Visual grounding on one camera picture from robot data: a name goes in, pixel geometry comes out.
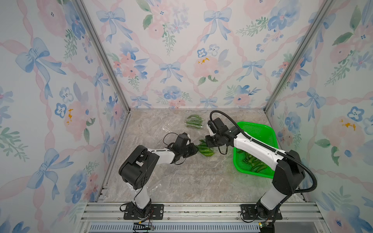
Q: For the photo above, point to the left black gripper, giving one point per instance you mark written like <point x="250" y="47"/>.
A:
<point x="193" y="150"/>

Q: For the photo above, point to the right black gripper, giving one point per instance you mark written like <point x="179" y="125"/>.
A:
<point x="208" y="139"/>

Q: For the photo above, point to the clear pepper container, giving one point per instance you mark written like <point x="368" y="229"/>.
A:
<point x="204" y="149"/>
<point x="169" y="131"/>
<point x="195" y="121"/>

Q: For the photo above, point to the bright green plastic basket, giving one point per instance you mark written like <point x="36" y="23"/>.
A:
<point x="264" y="134"/>

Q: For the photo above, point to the green peppers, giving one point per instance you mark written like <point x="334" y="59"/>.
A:
<point x="248" y="162"/>

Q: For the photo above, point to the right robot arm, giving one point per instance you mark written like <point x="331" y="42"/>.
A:
<point x="286" y="165"/>

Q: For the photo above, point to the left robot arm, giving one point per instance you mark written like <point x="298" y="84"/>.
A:
<point x="139" y="166"/>

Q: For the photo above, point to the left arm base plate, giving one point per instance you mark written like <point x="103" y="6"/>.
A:
<point x="151" y="211"/>

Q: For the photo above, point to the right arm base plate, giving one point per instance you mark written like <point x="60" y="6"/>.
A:
<point x="251" y="212"/>

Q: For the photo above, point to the aluminium front rail frame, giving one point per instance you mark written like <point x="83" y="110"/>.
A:
<point x="202" y="218"/>

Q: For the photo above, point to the left aluminium corner post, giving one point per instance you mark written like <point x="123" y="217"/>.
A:
<point x="87" y="22"/>

